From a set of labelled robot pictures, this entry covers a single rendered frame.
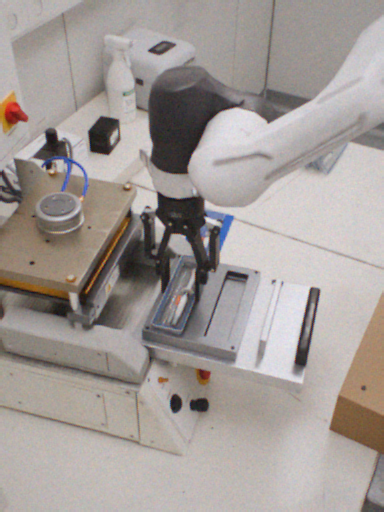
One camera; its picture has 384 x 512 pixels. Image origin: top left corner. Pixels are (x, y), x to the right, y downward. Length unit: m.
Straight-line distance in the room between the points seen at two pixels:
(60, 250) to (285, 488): 0.57
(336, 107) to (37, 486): 0.82
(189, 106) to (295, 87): 2.77
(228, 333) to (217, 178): 0.38
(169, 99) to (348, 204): 1.00
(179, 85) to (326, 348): 0.74
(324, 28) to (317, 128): 2.69
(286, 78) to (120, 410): 2.71
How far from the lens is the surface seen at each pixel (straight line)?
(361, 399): 1.19
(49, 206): 1.08
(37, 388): 1.20
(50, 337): 1.07
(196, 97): 0.85
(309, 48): 3.49
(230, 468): 1.20
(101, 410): 1.17
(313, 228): 1.67
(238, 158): 0.77
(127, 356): 1.05
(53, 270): 1.02
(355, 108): 0.75
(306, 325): 1.07
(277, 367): 1.06
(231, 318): 1.10
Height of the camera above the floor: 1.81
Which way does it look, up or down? 43 degrees down
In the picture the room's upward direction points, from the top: 1 degrees clockwise
